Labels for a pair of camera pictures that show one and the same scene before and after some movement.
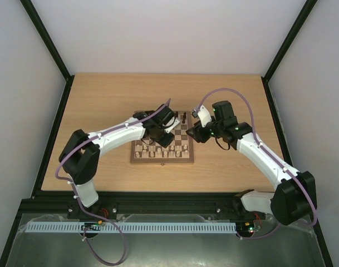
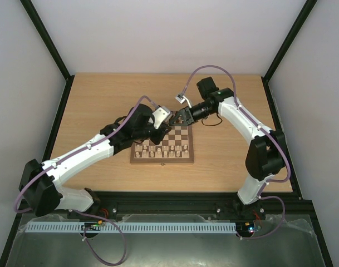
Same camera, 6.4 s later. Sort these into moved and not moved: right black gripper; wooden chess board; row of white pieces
Moved: right black gripper
Not moved: wooden chess board; row of white pieces
